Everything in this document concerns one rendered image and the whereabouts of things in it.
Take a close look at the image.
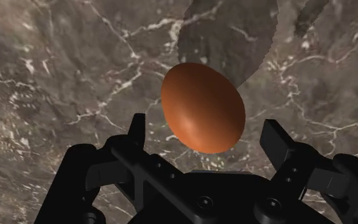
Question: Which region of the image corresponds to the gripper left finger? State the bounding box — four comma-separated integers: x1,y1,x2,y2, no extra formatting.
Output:
34,113,211,224

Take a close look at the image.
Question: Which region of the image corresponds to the brown egg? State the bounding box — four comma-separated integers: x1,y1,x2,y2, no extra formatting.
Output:
161,62,246,155

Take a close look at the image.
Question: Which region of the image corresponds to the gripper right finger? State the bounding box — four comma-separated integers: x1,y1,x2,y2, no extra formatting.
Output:
254,118,358,224

